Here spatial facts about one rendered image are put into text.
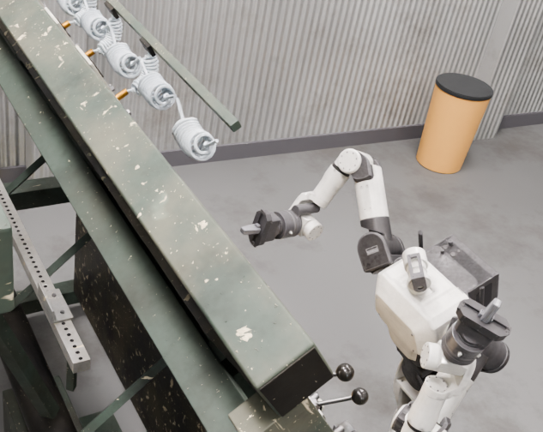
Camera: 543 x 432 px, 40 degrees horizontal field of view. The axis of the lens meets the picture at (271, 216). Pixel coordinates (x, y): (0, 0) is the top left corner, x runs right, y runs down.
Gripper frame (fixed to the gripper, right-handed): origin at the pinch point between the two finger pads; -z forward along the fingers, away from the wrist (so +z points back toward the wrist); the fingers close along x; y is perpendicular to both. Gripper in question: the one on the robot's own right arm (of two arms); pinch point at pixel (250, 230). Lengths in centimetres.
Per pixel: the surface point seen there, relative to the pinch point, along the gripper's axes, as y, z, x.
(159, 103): 10, -52, 49
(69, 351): -2, -52, -36
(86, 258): -95, 8, -80
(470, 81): -151, 332, -19
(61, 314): -17, -48, -35
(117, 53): -14, -50, 50
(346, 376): 74, -38, 20
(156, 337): 56, -74, 25
